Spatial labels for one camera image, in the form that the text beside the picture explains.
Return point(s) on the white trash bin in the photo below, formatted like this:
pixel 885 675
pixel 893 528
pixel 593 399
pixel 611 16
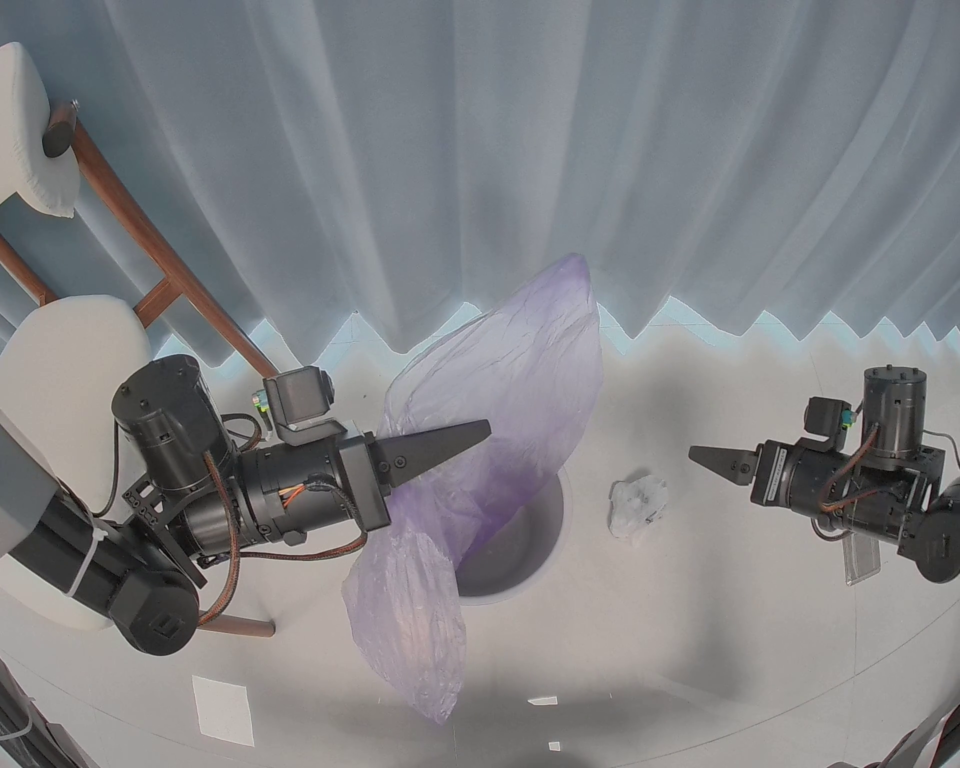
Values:
pixel 517 555

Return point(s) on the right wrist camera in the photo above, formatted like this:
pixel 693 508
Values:
pixel 825 416

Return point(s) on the white curtain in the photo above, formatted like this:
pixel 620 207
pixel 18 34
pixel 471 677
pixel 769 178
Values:
pixel 525 150

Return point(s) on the purple plastic bag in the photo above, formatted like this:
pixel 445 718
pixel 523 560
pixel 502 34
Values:
pixel 525 360

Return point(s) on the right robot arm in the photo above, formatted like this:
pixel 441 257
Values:
pixel 896 412

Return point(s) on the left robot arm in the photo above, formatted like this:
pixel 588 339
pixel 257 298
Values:
pixel 161 420

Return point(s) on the white paper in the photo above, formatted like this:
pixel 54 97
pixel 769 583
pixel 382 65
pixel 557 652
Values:
pixel 634 506

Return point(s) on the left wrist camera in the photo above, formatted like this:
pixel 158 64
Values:
pixel 300 394

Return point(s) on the blue-green curtain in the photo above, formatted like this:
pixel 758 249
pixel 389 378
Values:
pixel 82 240

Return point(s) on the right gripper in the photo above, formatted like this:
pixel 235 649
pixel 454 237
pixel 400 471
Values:
pixel 802 480

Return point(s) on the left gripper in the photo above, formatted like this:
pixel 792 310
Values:
pixel 300 465

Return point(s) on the wooden chair with cream cushions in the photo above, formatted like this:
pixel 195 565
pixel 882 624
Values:
pixel 67 352

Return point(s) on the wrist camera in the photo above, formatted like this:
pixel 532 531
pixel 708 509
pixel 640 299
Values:
pixel 300 394
pixel 825 416

